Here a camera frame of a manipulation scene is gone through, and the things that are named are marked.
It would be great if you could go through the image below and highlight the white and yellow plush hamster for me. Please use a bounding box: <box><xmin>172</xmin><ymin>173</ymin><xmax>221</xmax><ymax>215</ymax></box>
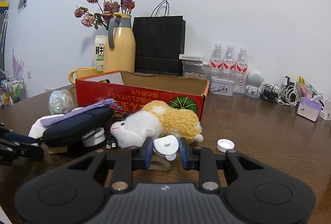
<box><xmin>110</xmin><ymin>101</ymin><xmax>204</xmax><ymax>148</ymax></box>

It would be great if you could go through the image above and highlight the white sock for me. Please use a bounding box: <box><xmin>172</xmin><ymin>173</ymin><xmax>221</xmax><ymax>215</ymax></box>
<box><xmin>28</xmin><ymin>114</ymin><xmax>63</xmax><ymax>139</ymax></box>

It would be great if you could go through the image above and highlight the water bottle left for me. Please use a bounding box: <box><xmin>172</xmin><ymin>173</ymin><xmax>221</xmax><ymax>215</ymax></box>
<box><xmin>209</xmin><ymin>43</ymin><xmax>223</xmax><ymax>78</ymax></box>

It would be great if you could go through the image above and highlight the colourful snack packet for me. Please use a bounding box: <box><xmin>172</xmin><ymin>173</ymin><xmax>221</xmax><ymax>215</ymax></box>
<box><xmin>298</xmin><ymin>76</ymin><xmax>322</xmax><ymax>99</ymax></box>

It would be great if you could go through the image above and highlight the small decorated tin box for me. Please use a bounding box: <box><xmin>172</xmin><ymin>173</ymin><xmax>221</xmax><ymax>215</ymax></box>
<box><xmin>209</xmin><ymin>77</ymin><xmax>235</xmax><ymax>96</ymax></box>

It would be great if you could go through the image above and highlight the white ribbed round knob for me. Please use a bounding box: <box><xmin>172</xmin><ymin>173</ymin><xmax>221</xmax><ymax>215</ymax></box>
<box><xmin>81</xmin><ymin>128</ymin><xmax>106</xmax><ymax>147</ymax></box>

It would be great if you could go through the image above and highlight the iridescent glass ball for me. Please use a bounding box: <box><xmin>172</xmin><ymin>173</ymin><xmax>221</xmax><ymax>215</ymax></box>
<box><xmin>48</xmin><ymin>90</ymin><xmax>74</xmax><ymax>115</ymax></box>

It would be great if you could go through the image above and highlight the water bottle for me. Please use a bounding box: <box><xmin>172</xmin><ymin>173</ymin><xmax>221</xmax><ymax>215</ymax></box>
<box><xmin>233</xmin><ymin>48</ymin><xmax>248</xmax><ymax>94</ymax></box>
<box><xmin>209</xmin><ymin>43</ymin><xmax>223</xmax><ymax>78</ymax></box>
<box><xmin>222</xmin><ymin>45</ymin><xmax>236</xmax><ymax>80</ymax></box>

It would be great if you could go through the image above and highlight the white milk carton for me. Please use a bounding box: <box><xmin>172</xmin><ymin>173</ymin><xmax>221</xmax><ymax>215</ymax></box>
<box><xmin>94</xmin><ymin>35</ymin><xmax>107</xmax><ymax>73</ymax></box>

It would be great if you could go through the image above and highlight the wire storage rack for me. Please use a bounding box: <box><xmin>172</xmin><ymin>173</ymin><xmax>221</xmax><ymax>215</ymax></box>
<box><xmin>1</xmin><ymin>78</ymin><xmax>26</xmax><ymax>107</ymax></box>

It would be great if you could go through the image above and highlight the water bottle right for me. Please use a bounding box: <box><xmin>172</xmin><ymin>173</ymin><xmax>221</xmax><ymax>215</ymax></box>
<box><xmin>233</xmin><ymin>48</ymin><xmax>248</xmax><ymax>94</ymax></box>

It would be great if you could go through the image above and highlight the purple tissue pack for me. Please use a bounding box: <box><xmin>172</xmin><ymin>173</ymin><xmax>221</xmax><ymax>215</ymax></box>
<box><xmin>297</xmin><ymin>97</ymin><xmax>322</xmax><ymax>122</ymax></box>

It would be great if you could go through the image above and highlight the navy zip pouch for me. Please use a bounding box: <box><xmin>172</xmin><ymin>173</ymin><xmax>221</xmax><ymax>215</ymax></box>
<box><xmin>42</xmin><ymin>107</ymin><xmax>114</xmax><ymax>148</ymax></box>

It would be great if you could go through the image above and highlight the water bottle middle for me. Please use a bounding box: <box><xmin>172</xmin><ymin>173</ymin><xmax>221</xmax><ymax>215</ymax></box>
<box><xmin>222</xmin><ymin>45</ymin><xmax>236</xmax><ymax>80</ymax></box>

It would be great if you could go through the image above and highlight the yellow thermos jug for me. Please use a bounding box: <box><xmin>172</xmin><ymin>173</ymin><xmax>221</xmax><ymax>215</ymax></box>
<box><xmin>104</xmin><ymin>13</ymin><xmax>136</xmax><ymax>73</ymax></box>

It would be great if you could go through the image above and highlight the tangle of white cables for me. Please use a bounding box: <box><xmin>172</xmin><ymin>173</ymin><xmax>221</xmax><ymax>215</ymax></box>
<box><xmin>275</xmin><ymin>84</ymin><xmax>300</xmax><ymax>108</ymax></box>

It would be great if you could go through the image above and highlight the clear snack container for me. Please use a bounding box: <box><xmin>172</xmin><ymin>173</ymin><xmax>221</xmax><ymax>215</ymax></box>
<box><xmin>179</xmin><ymin>54</ymin><xmax>209</xmax><ymax>80</ymax></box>

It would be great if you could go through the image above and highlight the tangle of black cables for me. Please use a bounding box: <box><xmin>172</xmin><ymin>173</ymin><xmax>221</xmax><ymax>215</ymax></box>
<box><xmin>259</xmin><ymin>83</ymin><xmax>280</xmax><ymax>104</ymax></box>

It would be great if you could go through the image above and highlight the small white bottle cap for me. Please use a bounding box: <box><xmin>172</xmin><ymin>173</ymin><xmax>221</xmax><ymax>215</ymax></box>
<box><xmin>217</xmin><ymin>139</ymin><xmax>235</xmax><ymax>153</ymax></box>

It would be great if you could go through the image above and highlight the white robot toy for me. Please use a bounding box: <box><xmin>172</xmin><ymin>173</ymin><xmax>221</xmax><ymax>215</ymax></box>
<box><xmin>244</xmin><ymin>69</ymin><xmax>264</xmax><ymax>98</ymax></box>

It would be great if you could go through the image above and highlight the white round plastic gadget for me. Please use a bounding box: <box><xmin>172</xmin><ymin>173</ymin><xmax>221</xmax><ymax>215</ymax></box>
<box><xmin>153</xmin><ymin>135</ymin><xmax>179</xmax><ymax>161</ymax></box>

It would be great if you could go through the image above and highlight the red cardboard box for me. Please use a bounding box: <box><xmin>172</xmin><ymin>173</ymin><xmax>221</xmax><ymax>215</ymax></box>
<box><xmin>76</xmin><ymin>71</ymin><xmax>209</xmax><ymax>119</ymax></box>

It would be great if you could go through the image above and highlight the black paper shopping bag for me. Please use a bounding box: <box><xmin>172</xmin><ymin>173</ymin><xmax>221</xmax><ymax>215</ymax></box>
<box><xmin>133</xmin><ymin>0</ymin><xmax>186</xmax><ymax>76</ymax></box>

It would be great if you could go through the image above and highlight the yellow ceramic mug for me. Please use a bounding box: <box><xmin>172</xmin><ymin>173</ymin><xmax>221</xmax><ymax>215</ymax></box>
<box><xmin>68</xmin><ymin>67</ymin><xmax>98</xmax><ymax>85</ymax></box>

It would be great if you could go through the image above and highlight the dried pink rose bouquet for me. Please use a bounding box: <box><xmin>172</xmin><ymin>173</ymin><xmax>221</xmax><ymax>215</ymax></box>
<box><xmin>73</xmin><ymin>0</ymin><xmax>135</xmax><ymax>30</ymax></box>

